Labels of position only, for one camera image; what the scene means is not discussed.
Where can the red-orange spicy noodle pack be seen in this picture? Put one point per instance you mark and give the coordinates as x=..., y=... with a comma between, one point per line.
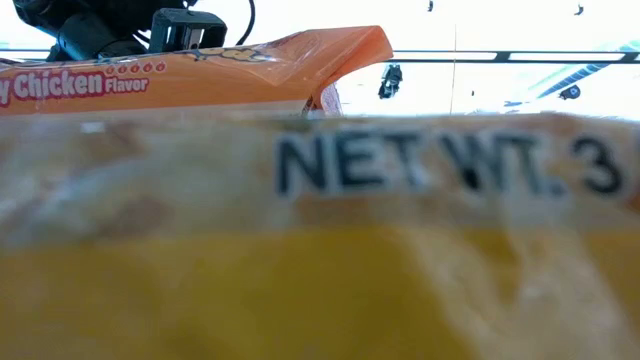
x=200, y=85

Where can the yellow creamy chicken noodle pack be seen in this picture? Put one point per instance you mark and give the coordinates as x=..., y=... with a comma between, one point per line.
x=320, y=280

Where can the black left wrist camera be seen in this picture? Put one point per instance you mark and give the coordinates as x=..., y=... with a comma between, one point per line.
x=190, y=27

